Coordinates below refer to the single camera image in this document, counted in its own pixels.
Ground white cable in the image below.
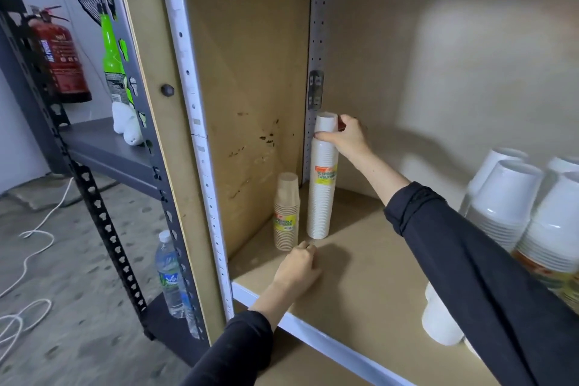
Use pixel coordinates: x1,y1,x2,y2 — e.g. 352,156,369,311
0,176,75,355

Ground person's left forearm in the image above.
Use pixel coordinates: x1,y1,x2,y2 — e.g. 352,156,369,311
180,281,297,386

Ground person's right forearm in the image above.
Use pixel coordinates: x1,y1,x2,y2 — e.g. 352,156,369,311
350,150,579,386

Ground clear water bottle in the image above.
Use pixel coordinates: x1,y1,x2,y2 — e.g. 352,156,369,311
154,230,186,320
180,281,201,340

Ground person's right hand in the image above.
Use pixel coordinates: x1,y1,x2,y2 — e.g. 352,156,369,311
314,114,373,163

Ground stack of beige paper cups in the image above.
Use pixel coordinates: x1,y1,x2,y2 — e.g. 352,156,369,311
273,172,301,252

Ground person's left hand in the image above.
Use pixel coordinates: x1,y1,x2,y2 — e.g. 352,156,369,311
273,241,323,299

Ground grey upright joint plate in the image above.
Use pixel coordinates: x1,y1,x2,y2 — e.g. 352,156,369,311
307,69,325,110

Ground black metal rack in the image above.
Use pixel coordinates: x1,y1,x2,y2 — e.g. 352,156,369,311
0,0,211,369

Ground white figurine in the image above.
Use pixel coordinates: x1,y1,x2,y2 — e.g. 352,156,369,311
112,102,145,147

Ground white metal shelf wooden boards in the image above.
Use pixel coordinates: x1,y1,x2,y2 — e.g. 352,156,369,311
110,0,579,386

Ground stack of white plastic cups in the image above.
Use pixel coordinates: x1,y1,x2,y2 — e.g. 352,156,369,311
459,148,529,215
538,156,579,201
421,159,545,347
513,171,579,314
306,112,340,241

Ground red fire extinguisher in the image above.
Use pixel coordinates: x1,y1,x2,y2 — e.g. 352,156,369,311
28,4,93,104

